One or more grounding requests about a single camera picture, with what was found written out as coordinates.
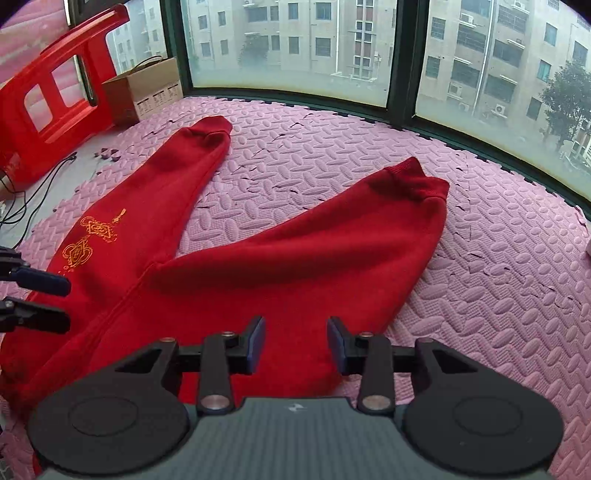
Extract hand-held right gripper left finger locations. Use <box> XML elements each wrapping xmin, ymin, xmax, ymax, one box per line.
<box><xmin>113</xmin><ymin>316</ymin><xmax>267</xmax><ymax>415</ymax></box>

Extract red plastic chair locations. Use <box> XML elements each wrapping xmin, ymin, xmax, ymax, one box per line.
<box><xmin>0</xmin><ymin>4</ymin><xmax>131</xmax><ymax>192</ymax></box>

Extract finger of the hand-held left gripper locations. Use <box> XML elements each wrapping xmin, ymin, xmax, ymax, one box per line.
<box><xmin>0</xmin><ymin>247</ymin><xmax>72</xmax><ymax>296</ymax></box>
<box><xmin>0</xmin><ymin>298</ymin><xmax>71</xmax><ymax>334</ymax></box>

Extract apartment building outside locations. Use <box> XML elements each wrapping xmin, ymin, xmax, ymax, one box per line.
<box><xmin>111</xmin><ymin>0</ymin><xmax>591</xmax><ymax>167</ymax></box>

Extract green tree outside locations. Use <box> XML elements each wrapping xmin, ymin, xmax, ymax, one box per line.
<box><xmin>540</xmin><ymin>60</ymin><xmax>591</xmax><ymax>148</ymax></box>

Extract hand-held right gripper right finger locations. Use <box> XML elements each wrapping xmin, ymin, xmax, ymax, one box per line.
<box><xmin>326</xmin><ymin>316</ymin><xmax>481</xmax><ymax>415</ymax></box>

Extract dark green window frame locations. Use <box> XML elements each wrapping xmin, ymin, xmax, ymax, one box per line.
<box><xmin>69</xmin><ymin>0</ymin><xmax>591</xmax><ymax>204</ymax></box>

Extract cardboard box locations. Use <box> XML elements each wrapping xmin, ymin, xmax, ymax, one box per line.
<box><xmin>102</xmin><ymin>56</ymin><xmax>185</xmax><ymax>127</ymax></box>

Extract black cable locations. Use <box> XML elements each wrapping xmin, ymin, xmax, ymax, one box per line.
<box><xmin>0</xmin><ymin>152</ymin><xmax>78</xmax><ymax>227</ymax></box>

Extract red pants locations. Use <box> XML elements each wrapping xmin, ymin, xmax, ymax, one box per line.
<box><xmin>0</xmin><ymin>115</ymin><xmax>451</xmax><ymax>416</ymax></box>

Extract pink foam floor mat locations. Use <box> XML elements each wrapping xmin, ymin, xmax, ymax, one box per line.
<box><xmin>0</xmin><ymin>95</ymin><xmax>591</xmax><ymax>480</ymax></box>

